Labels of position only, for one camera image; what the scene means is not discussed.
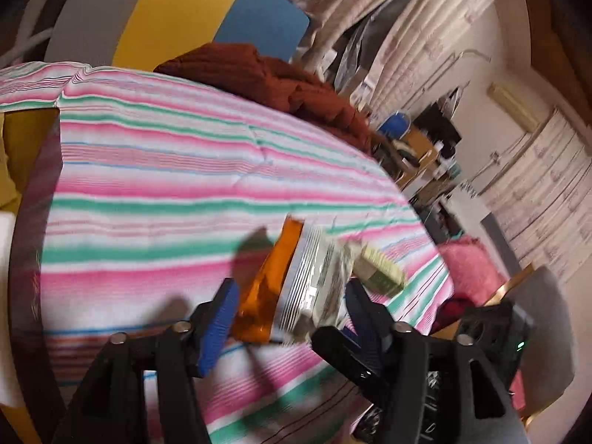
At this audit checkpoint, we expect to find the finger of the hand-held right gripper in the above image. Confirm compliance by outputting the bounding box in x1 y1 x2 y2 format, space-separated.
311 326 394 410

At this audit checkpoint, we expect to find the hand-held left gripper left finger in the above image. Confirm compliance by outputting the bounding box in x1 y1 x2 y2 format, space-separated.
51 278 241 444

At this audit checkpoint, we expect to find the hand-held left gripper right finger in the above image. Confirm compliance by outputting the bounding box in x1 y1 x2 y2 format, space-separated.
344 278 530 444

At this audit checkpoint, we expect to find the clear printed packet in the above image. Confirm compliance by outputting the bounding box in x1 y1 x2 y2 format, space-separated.
277 226 366 347

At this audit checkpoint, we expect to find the orange snack packet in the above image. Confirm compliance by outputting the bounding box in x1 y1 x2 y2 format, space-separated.
230 216 306 345

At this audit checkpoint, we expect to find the pink fluffy cushion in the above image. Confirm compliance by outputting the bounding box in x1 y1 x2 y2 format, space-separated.
435 236 509 306

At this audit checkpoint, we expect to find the cluttered desk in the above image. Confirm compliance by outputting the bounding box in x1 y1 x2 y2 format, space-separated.
370 129 463 195

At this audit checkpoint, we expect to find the pink green striped cloth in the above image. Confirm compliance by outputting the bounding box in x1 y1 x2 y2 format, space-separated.
0 62 456 444

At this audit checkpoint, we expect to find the blue chair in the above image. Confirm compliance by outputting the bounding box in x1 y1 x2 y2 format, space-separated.
377 111 412 142

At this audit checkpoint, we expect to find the black monitor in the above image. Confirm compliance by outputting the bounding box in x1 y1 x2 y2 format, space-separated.
411 102 463 149

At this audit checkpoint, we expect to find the beige air conditioner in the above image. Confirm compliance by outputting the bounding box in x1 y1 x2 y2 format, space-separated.
488 82 542 132

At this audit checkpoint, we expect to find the maroon knitted cloth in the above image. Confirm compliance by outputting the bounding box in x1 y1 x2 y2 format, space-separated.
152 43 384 155

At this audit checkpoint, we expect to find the grey yellow blue panel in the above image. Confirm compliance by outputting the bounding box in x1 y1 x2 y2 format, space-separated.
44 0 310 70

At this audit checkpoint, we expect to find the grey office chair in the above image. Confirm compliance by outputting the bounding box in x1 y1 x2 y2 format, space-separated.
0 0 93 68

